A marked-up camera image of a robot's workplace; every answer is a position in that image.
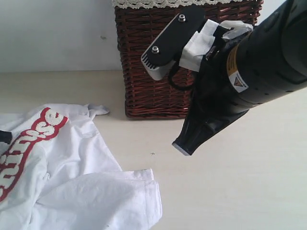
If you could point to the white t-shirt red lettering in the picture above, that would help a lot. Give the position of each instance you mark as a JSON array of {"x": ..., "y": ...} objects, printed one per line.
[{"x": 57, "y": 173}]

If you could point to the dark brown wicker basket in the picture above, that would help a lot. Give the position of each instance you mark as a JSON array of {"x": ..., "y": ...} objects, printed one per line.
[{"x": 136, "y": 29}]

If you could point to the white lace fabric trim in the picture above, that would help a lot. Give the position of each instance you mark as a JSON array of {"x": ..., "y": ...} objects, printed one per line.
[{"x": 148, "y": 4}]

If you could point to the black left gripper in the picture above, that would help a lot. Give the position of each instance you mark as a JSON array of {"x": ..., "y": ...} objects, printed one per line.
[{"x": 5, "y": 137}]

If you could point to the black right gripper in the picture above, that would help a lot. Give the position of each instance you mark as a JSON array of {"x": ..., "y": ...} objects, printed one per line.
[{"x": 214, "y": 102}]

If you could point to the white tape on gripper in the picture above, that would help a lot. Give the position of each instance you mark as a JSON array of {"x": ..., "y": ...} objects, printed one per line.
[{"x": 201, "y": 42}]

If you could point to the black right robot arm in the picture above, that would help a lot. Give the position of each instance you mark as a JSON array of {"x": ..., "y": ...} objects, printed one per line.
[{"x": 230, "y": 67}]

